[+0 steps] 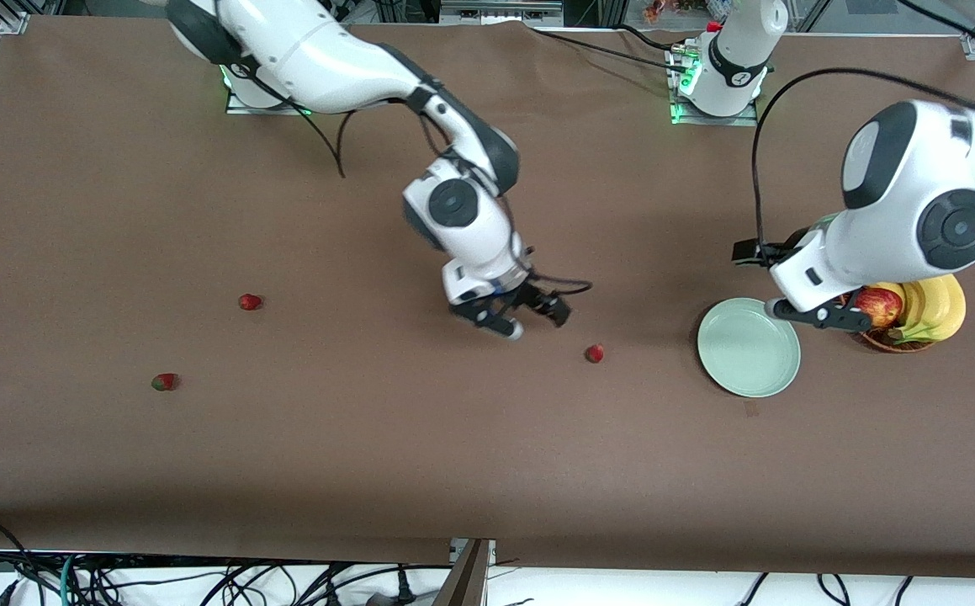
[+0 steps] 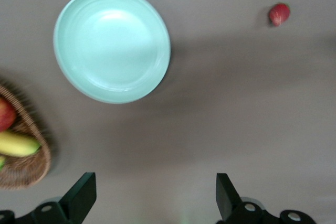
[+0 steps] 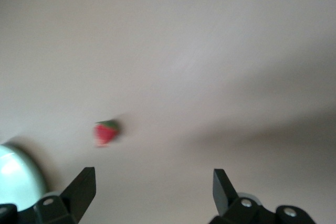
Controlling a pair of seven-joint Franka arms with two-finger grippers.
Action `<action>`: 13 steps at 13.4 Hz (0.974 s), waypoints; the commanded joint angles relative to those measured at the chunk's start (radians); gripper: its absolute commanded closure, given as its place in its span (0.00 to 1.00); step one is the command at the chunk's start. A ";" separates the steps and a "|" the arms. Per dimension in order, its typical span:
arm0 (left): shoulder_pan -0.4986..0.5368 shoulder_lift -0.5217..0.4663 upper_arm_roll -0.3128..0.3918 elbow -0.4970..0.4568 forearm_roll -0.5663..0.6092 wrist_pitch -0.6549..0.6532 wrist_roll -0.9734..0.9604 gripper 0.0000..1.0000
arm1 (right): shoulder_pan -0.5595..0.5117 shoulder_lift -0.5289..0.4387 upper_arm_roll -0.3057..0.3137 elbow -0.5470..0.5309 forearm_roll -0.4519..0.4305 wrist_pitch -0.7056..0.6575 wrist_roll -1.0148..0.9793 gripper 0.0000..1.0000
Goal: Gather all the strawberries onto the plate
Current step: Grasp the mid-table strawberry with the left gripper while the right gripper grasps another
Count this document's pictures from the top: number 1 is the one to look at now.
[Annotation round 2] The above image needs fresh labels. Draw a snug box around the pale green round plate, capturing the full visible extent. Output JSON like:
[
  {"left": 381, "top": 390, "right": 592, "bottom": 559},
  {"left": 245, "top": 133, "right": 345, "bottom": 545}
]
[{"left": 697, "top": 297, "right": 802, "bottom": 398}]

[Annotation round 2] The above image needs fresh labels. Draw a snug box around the brown table cover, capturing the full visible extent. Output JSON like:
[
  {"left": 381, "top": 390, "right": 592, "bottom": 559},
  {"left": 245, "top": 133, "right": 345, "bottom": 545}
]
[{"left": 0, "top": 15, "right": 975, "bottom": 582}]

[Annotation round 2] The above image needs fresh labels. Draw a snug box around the brown wicker basket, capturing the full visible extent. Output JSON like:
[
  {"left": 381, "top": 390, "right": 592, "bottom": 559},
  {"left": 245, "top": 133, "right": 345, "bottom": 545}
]
[{"left": 853, "top": 324, "right": 938, "bottom": 354}]

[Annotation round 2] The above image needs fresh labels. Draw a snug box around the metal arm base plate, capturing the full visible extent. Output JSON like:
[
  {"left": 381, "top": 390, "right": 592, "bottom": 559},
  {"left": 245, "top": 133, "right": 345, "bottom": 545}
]
[
  {"left": 665, "top": 40, "right": 761, "bottom": 127},
  {"left": 225, "top": 66, "right": 313, "bottom": 116}
]

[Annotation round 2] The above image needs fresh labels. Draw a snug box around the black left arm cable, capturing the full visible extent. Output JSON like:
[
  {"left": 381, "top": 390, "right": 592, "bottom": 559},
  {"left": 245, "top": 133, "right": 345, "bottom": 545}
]
[{"left": 750, "top": 67, "right": 975, "bottom": 249}]

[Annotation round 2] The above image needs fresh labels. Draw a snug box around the red apple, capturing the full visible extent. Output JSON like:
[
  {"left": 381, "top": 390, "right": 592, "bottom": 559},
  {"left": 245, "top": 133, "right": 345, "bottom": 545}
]
[{"left": 853, "top": 288, "right": 904, "bottom": 329}]

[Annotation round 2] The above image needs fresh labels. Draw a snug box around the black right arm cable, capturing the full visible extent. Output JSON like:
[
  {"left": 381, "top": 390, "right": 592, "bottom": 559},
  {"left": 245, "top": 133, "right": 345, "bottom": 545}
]
[
  {"left": 239, "top": 63, "right": 355, "bottom": 179},
  {"left": 527, "top": 274, "right": 595, "bottom": 297}
]

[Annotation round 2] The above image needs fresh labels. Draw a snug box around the black cable across table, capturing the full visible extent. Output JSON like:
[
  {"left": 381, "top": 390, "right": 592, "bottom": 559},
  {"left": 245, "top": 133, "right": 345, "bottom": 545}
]
[{"left": 529, "top": 25, "right": 690, "bottom": 72}]

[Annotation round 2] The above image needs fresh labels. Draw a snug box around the metal rail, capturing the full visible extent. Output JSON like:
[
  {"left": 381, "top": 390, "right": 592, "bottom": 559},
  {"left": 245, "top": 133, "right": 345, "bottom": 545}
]
[{"left": 439, "top": 0, "right": 565, "bottom": 26}]

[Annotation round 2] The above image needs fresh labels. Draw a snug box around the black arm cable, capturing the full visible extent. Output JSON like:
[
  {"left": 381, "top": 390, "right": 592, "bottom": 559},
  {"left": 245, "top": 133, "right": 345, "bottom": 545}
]
[
  {"left": 750, "top": 67, "right": 975, "bottom": 249},
  {"left": 527, "top": 274, "right": 595, "bottom": 297},
  {"left": 239, "top": 63, "right": 355, "bottom": 179}
]

